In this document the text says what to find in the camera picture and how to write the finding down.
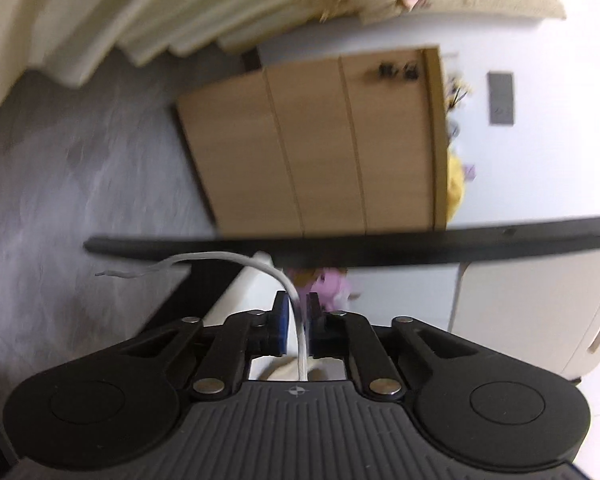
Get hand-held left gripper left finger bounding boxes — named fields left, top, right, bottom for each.
left=122, top=291, right=289, bottom=394

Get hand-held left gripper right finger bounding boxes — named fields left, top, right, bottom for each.
left=307, top=294, right=476, bottom=395

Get yellow pouch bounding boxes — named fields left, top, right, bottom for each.
left=446, top=152, right=467, bottom=226

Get white shoelace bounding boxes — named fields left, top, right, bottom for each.
left=95, top=251, right=313, bottom=381

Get black drawer keys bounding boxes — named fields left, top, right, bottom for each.
left=377, top=60, right=423, bottom=82

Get pink cardboard box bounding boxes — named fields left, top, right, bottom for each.
left=286, top=266, right=361, bottom=313

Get dried flower bunch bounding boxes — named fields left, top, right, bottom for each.
left=445, top=72, right=476, bottom=111

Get light wooden nightstand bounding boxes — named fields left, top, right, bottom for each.
left=174, top=46, right=451, bottom=238

